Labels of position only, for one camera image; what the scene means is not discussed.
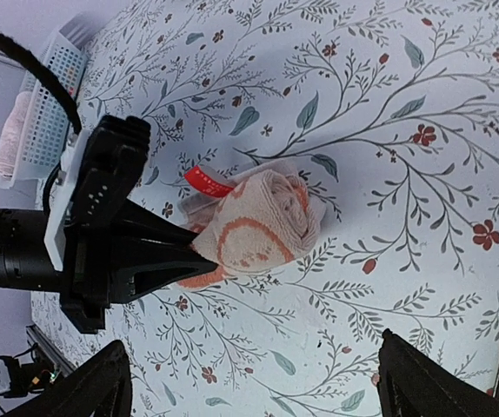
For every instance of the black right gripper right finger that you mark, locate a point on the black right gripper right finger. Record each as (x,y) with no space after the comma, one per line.
(411,384)

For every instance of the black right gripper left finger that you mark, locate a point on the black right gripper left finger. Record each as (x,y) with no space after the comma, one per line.
(100,387)

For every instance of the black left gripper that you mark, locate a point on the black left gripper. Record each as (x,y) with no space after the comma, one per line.
(106,256)

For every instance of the orange patterned towel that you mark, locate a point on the orange patterned towel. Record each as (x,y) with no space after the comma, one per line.
(258,220)

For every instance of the pink towel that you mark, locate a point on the pink towel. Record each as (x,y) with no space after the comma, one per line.
(11,133)

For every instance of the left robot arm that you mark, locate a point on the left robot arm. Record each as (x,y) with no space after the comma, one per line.
(24,260)

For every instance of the white plastic basket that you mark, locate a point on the white plastic basket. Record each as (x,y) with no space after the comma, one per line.
(46,125)

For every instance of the floral table mat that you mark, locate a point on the floral table mat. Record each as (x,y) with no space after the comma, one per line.
(350,150)

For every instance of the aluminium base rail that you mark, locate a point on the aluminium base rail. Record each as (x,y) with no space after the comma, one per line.
(46,351)

